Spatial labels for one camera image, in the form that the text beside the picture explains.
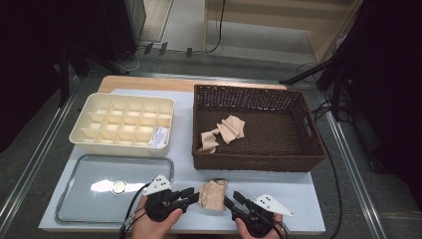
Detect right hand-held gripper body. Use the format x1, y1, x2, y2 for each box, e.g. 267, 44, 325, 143
231, 193, 295, 238

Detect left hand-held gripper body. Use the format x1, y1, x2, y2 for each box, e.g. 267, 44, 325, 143
142, 173, 187, 223

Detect white sock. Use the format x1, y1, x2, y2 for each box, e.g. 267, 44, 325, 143
147, 125, 171, 149

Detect cream divided storage box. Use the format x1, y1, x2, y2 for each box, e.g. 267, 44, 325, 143
69, 92, 176, 158

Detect brown woven basket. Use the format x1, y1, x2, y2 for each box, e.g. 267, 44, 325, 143
191, 84, 327, 173

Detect clear lid with round knob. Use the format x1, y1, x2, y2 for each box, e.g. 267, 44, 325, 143
54, 153, 176, 225

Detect person's left hand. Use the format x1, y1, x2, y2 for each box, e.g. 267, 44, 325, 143
130, 195, 184, 239

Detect person's right hand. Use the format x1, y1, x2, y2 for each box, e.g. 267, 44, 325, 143
235, 213, 284, 239

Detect white table mat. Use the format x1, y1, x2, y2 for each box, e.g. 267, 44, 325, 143
39, 88, 326, 233

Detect black metal stand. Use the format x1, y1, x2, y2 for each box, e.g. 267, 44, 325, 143
278, 49, 354, 122

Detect black tripod stand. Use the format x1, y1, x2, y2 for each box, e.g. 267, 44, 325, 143
58, 41, 130, 108

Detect dark curtain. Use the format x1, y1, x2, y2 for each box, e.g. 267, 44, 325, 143
331, 0, 422, 210
0, 0, 107, 153

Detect black cabinet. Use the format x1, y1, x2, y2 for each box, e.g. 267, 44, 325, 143
101, 0, 147, 63

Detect light wooden shelf unit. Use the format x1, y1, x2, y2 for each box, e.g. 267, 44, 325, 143
202, 0, 364, 64

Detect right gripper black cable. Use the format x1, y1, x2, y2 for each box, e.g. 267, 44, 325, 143
270, 220, 290, 239

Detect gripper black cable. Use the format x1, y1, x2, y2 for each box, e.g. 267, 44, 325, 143
270, 220, 290, 239
118, 182, 152, 239

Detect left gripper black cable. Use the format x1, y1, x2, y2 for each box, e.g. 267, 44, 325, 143
118, 182, 152, 239

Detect black floor cable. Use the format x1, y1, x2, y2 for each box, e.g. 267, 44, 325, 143
312, 99, 343, 239

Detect metal rail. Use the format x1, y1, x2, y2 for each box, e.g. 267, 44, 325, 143
317, 89, 389, 239
0, 75, 83, 220

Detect white floor cable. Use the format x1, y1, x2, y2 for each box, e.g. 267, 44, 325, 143
123, 46, 148, 73

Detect black hanging cable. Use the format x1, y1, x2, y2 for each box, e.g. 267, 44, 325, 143
204, 0, 227, 55

